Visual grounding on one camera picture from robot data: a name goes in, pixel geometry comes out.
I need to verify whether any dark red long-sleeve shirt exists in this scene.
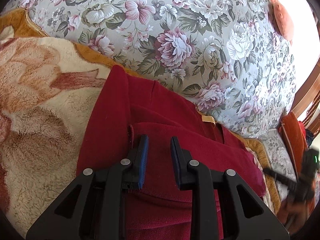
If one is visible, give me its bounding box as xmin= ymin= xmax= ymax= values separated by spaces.
xmin=77 ymin=66 xmax=266 ymax=239

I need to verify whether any person's right hand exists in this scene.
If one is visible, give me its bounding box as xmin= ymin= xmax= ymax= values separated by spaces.
xmin=277 ymin=181 xmax=319 ymax=239

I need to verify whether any orange velvet cushion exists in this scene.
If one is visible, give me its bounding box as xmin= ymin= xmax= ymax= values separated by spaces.
xmin=278 ymin=111 xmax=308 ymax=178

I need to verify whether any wooden chair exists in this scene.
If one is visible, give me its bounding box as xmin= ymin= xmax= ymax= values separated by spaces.
xmin=291 ymin=61 xmax=319 ymax=136

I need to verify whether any fleece blanket with orange border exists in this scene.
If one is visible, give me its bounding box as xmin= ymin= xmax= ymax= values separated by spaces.
xmin=0 ymin=8 xmax=282 ymax=238

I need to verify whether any floral grey quilt bundle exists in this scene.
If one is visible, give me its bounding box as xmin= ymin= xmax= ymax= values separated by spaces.
xmin=3 ymin=0 xmax=296 ymax=137

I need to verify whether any salmon pink round cushion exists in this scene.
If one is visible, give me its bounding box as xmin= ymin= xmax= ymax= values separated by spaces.
xmin=270 ymin=0 xmax=294 ymax=44

